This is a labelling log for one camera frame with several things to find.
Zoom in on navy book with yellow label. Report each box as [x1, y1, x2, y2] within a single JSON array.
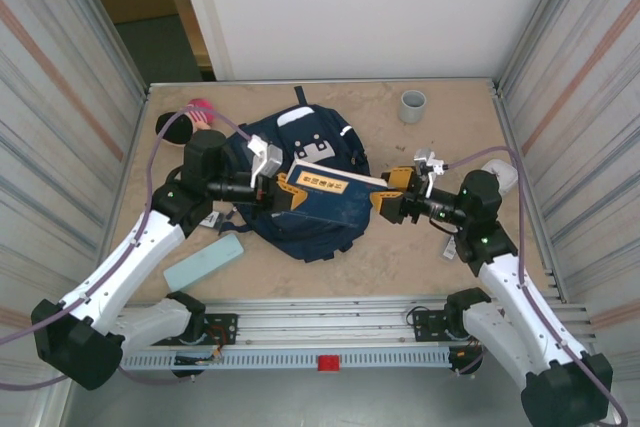
[[279, 157, 401, 231]]

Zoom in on navy blue backpack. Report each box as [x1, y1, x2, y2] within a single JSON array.
[[217, 85, 374, 263]]

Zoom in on light blue pencil case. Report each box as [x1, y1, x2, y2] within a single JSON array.
[[163, 232, 245, 293]]

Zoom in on white square container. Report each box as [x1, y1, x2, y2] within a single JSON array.
[[482, 158, 519, 193]]

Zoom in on plush doll pink striped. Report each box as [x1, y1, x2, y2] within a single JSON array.
[[155, 98, 216, 147]]

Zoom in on grey cup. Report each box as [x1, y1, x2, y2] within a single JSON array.
[[398, 89, 427, 124]]

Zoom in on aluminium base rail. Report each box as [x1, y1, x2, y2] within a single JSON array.
[[119, 296, 599, 348]]

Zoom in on white slotted cable duct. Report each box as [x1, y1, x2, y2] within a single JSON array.
[[119, 349, 454, 372]]

